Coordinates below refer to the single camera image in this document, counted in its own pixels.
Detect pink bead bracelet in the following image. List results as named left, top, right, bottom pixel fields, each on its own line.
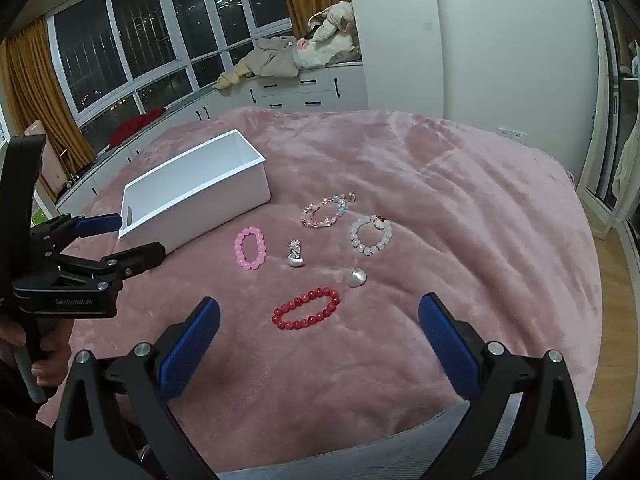
left=233, top=226, right=268, bottom=272

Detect red bead bracelet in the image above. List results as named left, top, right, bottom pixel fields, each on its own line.
left=271, top=286, right=342, bottom=332

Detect multicolour bead bracelet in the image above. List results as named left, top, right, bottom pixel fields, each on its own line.
left=300, top=190, right=358, bottom=230

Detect white bead bracelet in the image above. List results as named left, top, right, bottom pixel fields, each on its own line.
left=348, top=212, right=394, bottom=258

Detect person's left hand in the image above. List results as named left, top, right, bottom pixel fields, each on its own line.
left=1, top=316, right=74, bottom=388

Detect pink suitcase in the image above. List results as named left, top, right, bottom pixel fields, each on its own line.
left=24, top=120, right=67, bottom=202

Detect red cloth on windowsill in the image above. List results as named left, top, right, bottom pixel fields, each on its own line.
left=108, top=107, right=166, bottom=148

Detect white rectangular storage box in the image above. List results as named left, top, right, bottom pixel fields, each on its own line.
left=118, top=129, right=271, bottom=252

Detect left orange curtain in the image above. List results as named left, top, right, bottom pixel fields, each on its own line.
left=1, top=18, right=96, bottom=177

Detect large window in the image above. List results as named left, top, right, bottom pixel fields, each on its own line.
left=47, top=0, right=292, bottom=153

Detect pink plush blanket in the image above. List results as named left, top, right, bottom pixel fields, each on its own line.
left=37, top=106, right=604, bottom=476

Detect white drawer cabinet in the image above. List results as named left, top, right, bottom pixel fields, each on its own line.
left=56, top=62, right=369, bottom=214

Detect beige clothes pile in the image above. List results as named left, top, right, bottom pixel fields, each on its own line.
left=214, top=1, right=361, bottom=90

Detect white wardrobe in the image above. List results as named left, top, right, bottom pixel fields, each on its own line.
left=352, top=0, right=598, bottom=174

